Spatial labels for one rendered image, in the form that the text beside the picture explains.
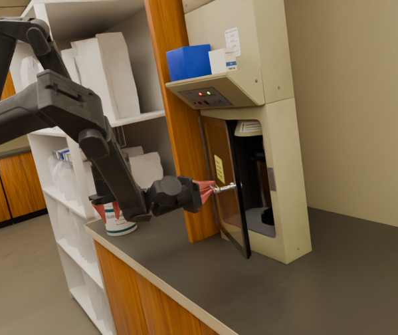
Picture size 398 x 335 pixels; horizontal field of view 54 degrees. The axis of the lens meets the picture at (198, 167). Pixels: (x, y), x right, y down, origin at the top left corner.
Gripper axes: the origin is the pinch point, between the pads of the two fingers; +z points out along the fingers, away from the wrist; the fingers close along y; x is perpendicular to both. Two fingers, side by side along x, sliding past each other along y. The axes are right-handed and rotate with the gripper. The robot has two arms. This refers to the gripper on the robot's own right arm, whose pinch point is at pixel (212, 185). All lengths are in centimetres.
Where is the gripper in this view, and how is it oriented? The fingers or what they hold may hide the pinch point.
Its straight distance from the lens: 113.0
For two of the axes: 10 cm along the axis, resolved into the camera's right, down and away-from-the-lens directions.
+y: -1.7, -9.6, -2.2
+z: 8.1, -2.6, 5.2
